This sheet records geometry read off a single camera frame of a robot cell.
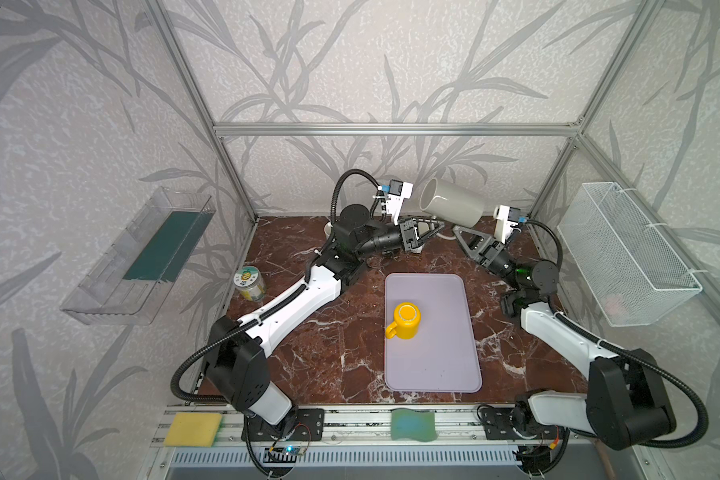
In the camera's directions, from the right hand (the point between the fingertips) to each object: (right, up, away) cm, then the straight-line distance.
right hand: (454, 226), depth 64 cm
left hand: (-2, +1, -4) cm, 4 cm away
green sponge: (-8, -49, +8) cm, 50 cm away
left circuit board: (-40, -55, +8) cm, 69 cm away
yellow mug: (-9, -26, +18) cm, 33 cm away
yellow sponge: (-62, -49, +8) cm, 80 cm away
